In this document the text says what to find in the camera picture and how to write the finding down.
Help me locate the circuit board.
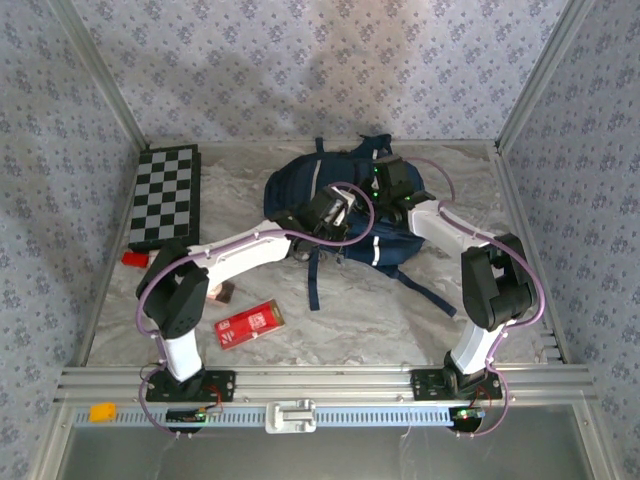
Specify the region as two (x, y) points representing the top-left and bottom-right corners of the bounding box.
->
(448, 406), (487, 422)
(166, 408), (209, 427)

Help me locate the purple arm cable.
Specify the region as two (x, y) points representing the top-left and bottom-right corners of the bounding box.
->
(135, 182), (376, 441)
(407, 156), (546, 441)

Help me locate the pink round tape dispenser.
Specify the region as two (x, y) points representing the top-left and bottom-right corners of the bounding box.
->
(208, 281), (237, 307)

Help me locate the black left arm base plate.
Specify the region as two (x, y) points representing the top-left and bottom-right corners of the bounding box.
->
(144, 369), (237, 404)

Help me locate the aluminium corner post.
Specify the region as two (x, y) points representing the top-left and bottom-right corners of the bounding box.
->
(49, 0), (149, 149)
(493, 0), (597, 152)

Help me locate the yellow connector block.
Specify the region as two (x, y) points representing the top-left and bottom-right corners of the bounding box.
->
(89, 402), (118, 424)

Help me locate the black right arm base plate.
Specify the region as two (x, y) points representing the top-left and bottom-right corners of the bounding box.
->
(409, 368), (504, 401)

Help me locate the blue-grey slotted cable duct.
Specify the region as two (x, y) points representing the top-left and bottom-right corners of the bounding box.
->
(73, 405), (452, 429)

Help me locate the aluminium side rail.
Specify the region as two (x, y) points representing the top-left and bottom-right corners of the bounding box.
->
(74, 143), (142, 367)
(492, 144), (572, 364)

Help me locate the white latch handle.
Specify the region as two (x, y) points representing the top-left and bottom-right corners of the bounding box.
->
(264, 398), (318, 435)

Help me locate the red rectangular pencil case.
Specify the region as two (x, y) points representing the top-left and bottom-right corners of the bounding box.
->
(214, 299), (287, 352)

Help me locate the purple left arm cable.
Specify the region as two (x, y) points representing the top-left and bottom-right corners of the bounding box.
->
(135, 182), (376, 441)

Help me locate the left circuit board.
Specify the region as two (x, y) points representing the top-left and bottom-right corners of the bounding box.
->
(166, 408), (209, 427)

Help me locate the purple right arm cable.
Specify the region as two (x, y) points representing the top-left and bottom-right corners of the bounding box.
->
(407, 156), (546, 441)

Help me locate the right circuit board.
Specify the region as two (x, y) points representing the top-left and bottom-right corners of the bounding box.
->
(448, 406), (487, 422)

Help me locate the grey metal front panel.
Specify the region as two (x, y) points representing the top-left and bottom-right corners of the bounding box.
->
(29, 404), (617, 480)

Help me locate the black and grey chessboard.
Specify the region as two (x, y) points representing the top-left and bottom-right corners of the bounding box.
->
(127, 144), (202, 252)

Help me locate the aluminium rear rail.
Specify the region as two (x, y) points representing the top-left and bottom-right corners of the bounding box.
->
(143, 138), (500, 148)

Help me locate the aluminium front frame rail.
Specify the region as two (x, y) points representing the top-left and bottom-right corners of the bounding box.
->
(53, 364), (597, 405)

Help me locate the navy blue backpack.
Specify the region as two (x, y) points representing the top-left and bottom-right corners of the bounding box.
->
(262, 133), (459, 319)

